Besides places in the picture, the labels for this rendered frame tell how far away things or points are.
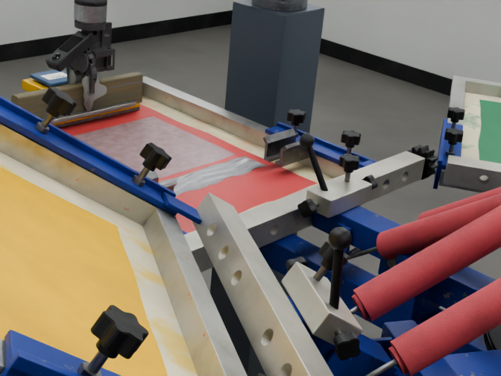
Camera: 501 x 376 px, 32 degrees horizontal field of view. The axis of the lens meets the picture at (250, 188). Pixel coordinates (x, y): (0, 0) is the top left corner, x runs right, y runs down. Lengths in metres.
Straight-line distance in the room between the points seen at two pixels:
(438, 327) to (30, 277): 0.50
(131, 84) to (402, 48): 4.07
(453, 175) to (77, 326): 1.17
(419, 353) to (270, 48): 1.38
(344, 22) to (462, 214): 5.08
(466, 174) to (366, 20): 4.42
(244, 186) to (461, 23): 4.12
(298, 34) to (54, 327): 1.61
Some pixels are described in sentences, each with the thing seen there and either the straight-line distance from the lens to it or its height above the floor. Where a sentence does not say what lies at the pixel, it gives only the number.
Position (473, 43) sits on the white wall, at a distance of 5.84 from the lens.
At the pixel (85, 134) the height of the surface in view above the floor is 0.95.
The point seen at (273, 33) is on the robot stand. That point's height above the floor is 1.15.
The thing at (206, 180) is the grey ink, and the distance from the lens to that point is 1.88.
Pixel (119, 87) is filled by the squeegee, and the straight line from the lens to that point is 2.20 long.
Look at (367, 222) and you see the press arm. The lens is 1.58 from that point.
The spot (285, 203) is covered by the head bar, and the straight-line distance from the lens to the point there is 1.61.
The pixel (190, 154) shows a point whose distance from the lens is 2.01.
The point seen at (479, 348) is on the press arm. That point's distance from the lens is 1.52.
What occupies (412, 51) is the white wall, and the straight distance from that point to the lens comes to 6.09.
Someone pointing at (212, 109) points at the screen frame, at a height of 0.99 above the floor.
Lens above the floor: 1.72
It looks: 24 degrees down
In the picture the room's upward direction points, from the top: 6 degrees clockwise
